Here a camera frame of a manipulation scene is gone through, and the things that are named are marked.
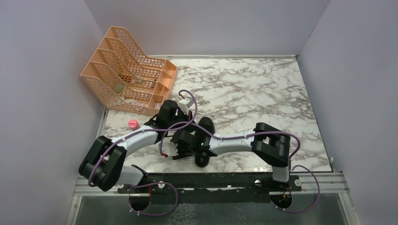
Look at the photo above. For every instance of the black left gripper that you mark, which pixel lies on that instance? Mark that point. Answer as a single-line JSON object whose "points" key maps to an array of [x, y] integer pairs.
{"points": [[187, 118]]}

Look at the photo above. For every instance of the black canvas sneaker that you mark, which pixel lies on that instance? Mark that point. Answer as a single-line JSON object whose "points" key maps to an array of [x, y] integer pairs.
{"points": [[201, 142]]}

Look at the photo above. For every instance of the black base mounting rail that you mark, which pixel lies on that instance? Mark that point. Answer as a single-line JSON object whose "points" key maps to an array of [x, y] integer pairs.
{"points": [[218, 187]]}

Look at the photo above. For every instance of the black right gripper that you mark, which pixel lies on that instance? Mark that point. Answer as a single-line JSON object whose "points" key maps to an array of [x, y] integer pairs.
{"points": [[180, 155]]}

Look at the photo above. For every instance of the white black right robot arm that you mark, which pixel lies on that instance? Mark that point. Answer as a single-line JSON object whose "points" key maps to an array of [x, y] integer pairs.
{"points": [[267, 142]]}

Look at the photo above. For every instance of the orange plastic file organizer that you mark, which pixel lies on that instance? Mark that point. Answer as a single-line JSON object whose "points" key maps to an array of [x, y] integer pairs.
{"points": [[124, 78]]}

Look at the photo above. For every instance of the pink capped small bottle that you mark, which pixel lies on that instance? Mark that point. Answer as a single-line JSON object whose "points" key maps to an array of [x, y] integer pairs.
{"points": [[133, 125]]}

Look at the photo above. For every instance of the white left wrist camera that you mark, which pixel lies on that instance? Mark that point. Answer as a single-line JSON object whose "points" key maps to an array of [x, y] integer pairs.
{"points": [[184, 104]]}

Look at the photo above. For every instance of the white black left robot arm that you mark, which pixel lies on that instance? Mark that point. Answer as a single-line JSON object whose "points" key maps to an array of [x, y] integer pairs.
{"points": [[103, 166]]}

